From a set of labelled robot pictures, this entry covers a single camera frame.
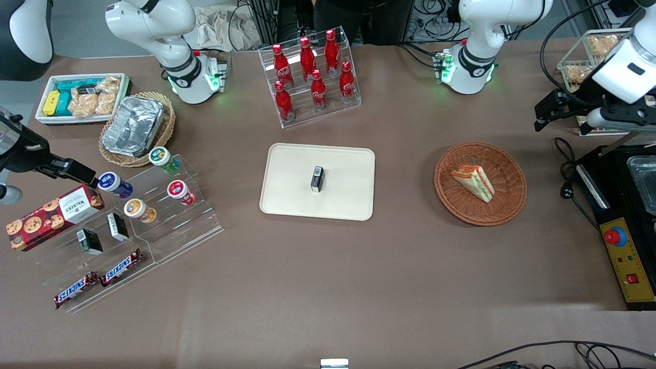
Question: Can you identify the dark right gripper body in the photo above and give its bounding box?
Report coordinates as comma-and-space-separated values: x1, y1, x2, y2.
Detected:
0, 108, 51, 174

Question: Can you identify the triangular sandwich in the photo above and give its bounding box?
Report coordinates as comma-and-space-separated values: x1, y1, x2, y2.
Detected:
450, 165, 496, 203

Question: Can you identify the aluminium foil tray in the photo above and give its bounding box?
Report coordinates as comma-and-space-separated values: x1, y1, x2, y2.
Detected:
102, 95, 166, 158

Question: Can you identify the oval tan wicker basket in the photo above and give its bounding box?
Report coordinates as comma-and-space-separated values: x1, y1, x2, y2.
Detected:
99, 92, 176, 168

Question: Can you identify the round brown wicker basket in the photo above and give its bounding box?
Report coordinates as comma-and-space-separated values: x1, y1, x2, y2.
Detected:
434, 141, 528, 227

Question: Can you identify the clear metal machine tray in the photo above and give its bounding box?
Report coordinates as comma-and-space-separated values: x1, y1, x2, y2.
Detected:
626, 155, 656, 216

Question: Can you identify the beige plastic tray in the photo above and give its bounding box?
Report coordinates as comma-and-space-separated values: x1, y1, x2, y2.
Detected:
259, 143, 376, 221

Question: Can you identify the bagged cracker packet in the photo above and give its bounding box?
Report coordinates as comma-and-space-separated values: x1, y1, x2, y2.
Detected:
587, 34, 622, 57
565, 65, 593, 86

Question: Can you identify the blue lidded can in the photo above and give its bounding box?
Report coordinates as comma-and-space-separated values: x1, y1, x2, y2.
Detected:
97, 172, 134, 199

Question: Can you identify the white plastic bin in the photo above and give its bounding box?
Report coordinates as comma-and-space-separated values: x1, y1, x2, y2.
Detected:
35, 73, 132, 126

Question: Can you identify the red Walkers cookie box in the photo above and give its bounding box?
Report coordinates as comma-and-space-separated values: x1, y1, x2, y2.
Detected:
6, 184, 105, 252

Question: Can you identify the yellow box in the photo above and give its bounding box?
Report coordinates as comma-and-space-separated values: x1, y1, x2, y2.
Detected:
43, 90, 62, 117

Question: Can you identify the orange lidded can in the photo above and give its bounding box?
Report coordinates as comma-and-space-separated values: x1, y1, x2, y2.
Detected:
124, 198, 157, 224

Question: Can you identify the grey metal lever bar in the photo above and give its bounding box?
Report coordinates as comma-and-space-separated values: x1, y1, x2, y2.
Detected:
598, 130, 656, 157

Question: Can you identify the green lidded can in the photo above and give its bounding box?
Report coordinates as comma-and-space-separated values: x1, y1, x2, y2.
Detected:
149, 147, 181, 175

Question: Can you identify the clear acrylic stepped stand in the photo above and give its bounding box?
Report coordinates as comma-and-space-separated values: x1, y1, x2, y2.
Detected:
38, 184, 157, 314
123, 154, 224, 265

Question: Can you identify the black sealing machine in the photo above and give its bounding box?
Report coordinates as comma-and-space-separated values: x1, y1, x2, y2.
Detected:
574, 145, 656, 312

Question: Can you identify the red lidded can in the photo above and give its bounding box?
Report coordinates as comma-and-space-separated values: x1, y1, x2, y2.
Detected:
167, 180, 196, 206

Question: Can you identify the Snickers bar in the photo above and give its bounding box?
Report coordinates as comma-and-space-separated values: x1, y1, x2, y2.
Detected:
100, 249, 145, 288
54, 271, 100, 310

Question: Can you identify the red emergency stop button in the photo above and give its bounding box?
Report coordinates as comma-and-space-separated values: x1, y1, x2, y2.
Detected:
604, 226, 628, 247

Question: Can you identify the yellow control panel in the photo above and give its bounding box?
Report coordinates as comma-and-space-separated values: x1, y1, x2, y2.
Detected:
600, 217, 656, 304

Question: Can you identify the crumpled beige cloth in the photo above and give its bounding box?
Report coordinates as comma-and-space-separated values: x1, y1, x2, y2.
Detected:
184, 5, 262, 52

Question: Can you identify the red cola bottle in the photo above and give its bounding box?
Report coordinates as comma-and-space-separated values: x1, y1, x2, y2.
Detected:
311, 69, 328, 111
272, 44, 294, 89
339, 60, 356, 104
299, 36, 317, 83
324, 29, 341, 77
274, 80, 296, 122

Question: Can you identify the clear acrylic bottle rack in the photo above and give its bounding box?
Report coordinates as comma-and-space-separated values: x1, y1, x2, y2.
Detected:
258, 26, 362, 129

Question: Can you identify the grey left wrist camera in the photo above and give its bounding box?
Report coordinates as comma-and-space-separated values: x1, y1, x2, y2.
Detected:
586, 108, 621, 129

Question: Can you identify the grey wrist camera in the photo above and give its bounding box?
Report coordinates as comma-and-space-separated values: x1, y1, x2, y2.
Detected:
0, 184, 24, 206
586, 108, 621, 129

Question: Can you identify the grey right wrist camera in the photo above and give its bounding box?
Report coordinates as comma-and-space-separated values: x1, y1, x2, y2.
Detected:
0, 184, 24, 206

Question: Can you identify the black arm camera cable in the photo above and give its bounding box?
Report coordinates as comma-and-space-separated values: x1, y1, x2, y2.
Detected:
540, 0, 618, 107

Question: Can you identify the white wire rack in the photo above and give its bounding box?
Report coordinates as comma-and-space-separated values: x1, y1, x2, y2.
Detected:
557, 28, 656, 137

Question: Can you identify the black power cable with plug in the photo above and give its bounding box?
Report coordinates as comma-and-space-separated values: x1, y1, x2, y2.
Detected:
553, 136, 603, 232

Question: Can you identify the black cable bundle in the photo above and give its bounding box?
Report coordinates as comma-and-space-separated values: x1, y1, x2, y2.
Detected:
405, 0, 462, 44

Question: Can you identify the black floor cable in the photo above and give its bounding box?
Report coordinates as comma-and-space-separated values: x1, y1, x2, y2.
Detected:
456, 340, 656, 369

